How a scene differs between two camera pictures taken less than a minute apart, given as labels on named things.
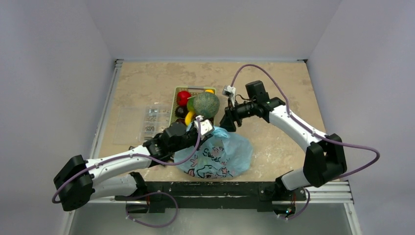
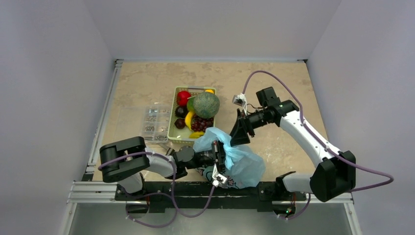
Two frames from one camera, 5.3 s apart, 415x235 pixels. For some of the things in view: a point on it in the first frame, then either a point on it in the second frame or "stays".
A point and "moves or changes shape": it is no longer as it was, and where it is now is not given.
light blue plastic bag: [217, 156] moves or changes shape
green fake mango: [190, 104] stays
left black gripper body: [190, 139] → [202, 161]
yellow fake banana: [188, 117] stays
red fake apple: [182, 98] stays
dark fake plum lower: [181, 120] stays
